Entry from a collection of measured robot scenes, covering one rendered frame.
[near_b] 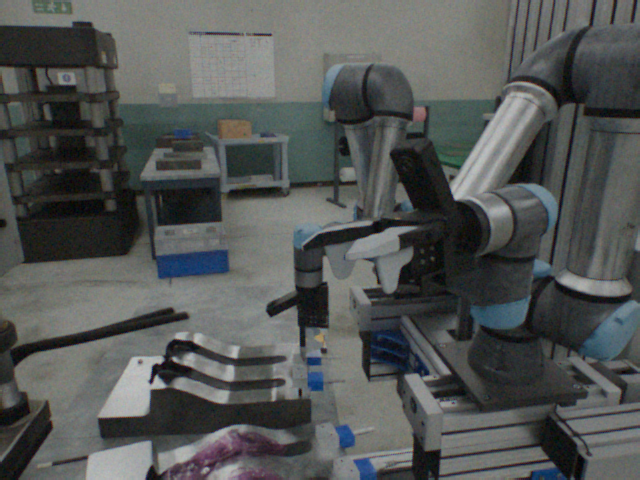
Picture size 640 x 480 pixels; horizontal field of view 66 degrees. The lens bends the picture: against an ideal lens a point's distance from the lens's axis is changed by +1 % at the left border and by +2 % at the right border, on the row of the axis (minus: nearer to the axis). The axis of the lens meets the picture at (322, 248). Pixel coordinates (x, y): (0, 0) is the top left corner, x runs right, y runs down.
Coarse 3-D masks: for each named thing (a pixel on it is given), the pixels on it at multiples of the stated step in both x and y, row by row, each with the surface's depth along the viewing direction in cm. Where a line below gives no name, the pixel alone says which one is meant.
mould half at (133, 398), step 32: (224, 352) 134; (256, 352) 136; (288, 352) 135; (128, 384) 126; (160, 384) 113; (192, 384) 116; (288, 384) 121; (128, 416) 114; (160, 416) 115; (192, 416) 115; (224, 416) 116; (256, 416) 116; (288, 416) 117
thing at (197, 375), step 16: (176, 352) 126; (192, 352) 127; (208, 352) 131; (160, 368) 116; (176, 368) 120; (192, 368) 121; (208, 384) 119; (224, 384) 122; (240, 384) 122; (256, 384) 122; (272, 384) 122
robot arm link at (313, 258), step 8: (304, 224) 121; (312, 224) 121; (296, 232) 118; (304, 232) 117; (312, 232) 117; (296, 240) 119; (304, 240) 117; (296, 248) 119; (320, 248) 120; (296, 256) 120; (304, 256) 119; (312, 256) 119; (320, 256) 120; (296, 264) 121; (304, 264) 119; (312, 264) 119; (320, 264) 121; (304, 272) 120; (312, 272) 120
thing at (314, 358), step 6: (294, 348) 131; (294, 354) 129; (306, 354) 129; (312, 354) 131; (318, 354) 131; (294, 360) 129; (300, 360) 129; (306, 360) 130; (312, 360) 130; (318, 360) 130
